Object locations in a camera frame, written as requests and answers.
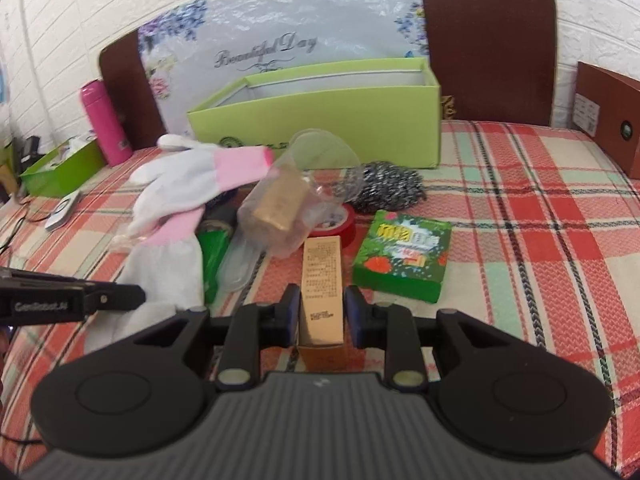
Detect floral plastic bag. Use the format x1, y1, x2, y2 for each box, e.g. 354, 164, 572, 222
137, 0, 430, 136

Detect clear plastic cup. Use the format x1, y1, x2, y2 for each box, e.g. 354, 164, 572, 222
237, 129, 363, 258

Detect small green tissue box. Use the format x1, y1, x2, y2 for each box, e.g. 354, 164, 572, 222
20, 135, 107, 198

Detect red tape roll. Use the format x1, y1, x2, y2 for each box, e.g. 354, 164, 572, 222
307, 203, 357, 250

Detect white and pink glove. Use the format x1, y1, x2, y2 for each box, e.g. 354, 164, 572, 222
127, 134, 275, 238
84, 207, 206, 356

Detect brown wooden headboard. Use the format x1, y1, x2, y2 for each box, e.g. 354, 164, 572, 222
98, 0, 558, 150

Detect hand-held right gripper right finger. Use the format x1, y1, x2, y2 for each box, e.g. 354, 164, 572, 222
344, 285, 506, 391

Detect plaid bedsheet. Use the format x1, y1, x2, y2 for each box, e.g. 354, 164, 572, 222
0, 120, 640, 466

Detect steel wool scrubber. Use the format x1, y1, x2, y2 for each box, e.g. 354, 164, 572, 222
332, 161, 427, 213

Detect brown cardboard box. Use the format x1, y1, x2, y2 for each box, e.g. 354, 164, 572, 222
570, 61, 640, 179

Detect gold cylinder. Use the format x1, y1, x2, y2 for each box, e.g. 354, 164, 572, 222
252, 170, 311, 233

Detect green printed carton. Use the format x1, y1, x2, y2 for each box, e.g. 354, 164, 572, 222
351, 210, 452, 305

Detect light green cardboard box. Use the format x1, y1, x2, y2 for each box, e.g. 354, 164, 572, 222
187, 57, 442, 170

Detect green packet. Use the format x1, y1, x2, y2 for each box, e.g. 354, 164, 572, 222
197, 227, 232, 306

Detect pink thermos bottle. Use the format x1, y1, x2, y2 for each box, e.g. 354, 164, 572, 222
81, 80, 133, 166

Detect black device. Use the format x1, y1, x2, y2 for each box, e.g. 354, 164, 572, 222
12, 135, 42, 171

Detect white remote control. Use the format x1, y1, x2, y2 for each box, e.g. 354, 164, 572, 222
45, 191, 82, 232

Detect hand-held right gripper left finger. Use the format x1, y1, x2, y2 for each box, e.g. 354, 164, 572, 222
132, 284, 302, 391

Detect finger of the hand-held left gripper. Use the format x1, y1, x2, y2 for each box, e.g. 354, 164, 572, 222
82, 282, 147, 316

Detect slim gold box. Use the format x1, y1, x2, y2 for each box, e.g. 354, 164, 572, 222
298, 237, 346, 371

